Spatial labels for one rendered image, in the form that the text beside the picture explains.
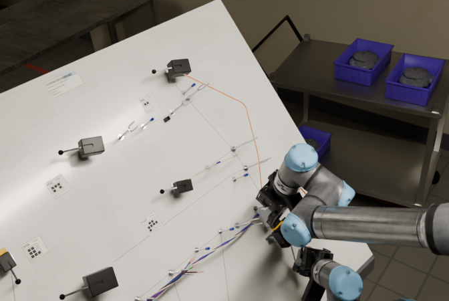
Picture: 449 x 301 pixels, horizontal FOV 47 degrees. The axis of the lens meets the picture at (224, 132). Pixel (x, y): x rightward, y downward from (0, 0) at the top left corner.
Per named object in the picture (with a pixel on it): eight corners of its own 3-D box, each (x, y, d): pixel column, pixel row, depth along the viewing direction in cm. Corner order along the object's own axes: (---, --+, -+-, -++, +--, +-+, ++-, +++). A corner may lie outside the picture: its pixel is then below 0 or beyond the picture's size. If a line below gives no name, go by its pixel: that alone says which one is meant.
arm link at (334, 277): (337, 308, 121) (333, 271, 121) (319, 295, 132) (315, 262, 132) (367, 302, 122) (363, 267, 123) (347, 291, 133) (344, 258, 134)
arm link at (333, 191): (328, 230, 125) (291, 202, 127) (349, 203, 132) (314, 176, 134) (341, 214, 119) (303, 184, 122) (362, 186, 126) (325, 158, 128)
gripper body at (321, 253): (324, 247, 150) (341, 255, 138) (319, 277, 149) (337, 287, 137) (299, 244, 149) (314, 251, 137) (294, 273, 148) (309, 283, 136)
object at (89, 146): (52, 149, 136) (58, 141, 128) (93, 142, 142) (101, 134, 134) (55, 166, 135) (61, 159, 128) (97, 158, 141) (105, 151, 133)
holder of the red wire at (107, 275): (51, 287, 128) (58, 287, 118) (101, 267, 134) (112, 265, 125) (57, 307, 127) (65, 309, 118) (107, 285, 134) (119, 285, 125)
